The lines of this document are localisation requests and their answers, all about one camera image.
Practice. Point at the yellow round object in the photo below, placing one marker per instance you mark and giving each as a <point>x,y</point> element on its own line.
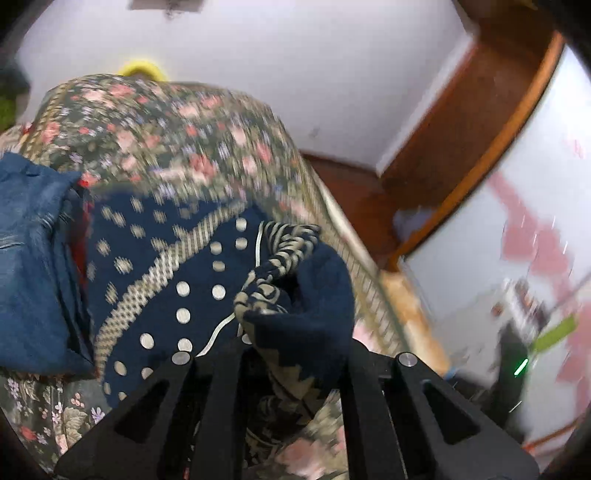
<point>141,69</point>

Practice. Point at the red cloth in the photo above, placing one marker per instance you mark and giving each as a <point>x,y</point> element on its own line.
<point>77,251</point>

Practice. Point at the floral quilt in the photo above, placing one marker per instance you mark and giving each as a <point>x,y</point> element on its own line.
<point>161,129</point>

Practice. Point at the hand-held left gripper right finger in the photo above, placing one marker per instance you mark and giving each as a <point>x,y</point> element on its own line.
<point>364,392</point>

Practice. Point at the blue jeans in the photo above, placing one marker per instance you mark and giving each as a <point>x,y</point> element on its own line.
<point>32,258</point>

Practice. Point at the white door with red decoration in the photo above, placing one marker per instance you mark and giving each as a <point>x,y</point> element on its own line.
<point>531,184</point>

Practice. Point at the navy patterned garment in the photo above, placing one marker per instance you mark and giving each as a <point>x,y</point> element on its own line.
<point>175,277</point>

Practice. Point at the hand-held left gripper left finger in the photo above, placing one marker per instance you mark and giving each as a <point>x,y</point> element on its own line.
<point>221,383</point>

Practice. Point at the wooden door frame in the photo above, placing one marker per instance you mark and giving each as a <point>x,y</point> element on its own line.
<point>466,170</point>

